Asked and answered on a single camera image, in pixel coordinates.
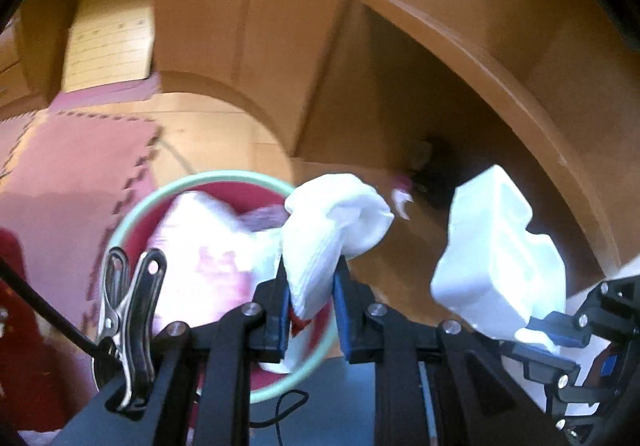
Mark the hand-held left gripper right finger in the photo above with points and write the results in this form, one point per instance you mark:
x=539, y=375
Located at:
x=345, y=316

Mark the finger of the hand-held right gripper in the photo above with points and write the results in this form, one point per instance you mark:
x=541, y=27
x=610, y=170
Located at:
x=555, y=368
x=565, y=328

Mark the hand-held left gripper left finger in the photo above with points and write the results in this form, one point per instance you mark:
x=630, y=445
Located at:
x=282, y=306

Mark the white tissue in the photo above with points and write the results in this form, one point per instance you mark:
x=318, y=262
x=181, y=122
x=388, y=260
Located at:
x=325, y=236

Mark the white plastic tray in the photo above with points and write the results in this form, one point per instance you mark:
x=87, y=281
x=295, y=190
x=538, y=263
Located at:
x=490, y=266

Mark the pink and white packet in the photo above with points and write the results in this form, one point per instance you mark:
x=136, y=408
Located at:
x=200, y=251

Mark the red basin with green rim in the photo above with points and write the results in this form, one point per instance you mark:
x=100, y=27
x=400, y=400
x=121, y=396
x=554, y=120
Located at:
x=225, y=191

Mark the wooden corner shelf unit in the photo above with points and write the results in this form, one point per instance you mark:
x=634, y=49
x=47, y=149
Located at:
x=500, y=50

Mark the blue cloth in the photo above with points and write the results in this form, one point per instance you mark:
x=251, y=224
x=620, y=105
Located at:
x=325, y=401

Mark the small pink white wrapper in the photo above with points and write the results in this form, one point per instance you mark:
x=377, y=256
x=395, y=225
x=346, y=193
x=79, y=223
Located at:
x=401, y=196

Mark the metal spring clip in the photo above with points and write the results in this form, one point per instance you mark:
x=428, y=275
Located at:
x=135, y=326

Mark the dark object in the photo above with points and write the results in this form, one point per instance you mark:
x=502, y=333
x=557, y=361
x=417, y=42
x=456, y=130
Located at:
x=435, y=175

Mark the pink foam mat tile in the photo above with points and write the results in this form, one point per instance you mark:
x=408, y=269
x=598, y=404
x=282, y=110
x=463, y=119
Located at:
x=65, y=175
x=100, y=93

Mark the red cloth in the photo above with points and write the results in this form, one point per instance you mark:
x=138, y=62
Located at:
x=30, y=351

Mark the wooden wardrobe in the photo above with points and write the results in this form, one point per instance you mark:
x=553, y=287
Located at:
x=210, y=0

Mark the yellow grid board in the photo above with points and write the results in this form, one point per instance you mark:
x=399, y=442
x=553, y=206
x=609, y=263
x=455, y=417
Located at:
x=107, y=35

